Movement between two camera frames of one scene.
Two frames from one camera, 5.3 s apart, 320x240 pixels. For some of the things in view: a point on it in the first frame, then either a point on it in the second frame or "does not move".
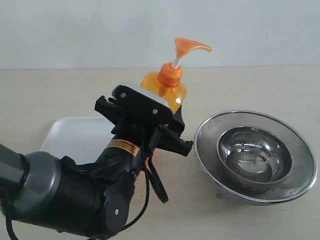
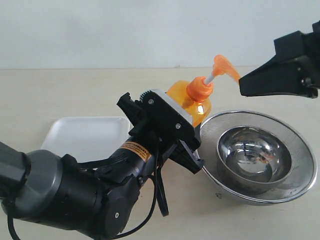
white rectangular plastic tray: x=83 y=139 does not move
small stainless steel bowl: x=253 y=160 does not move
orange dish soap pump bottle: x=165 y=85 -> x=193 y=96
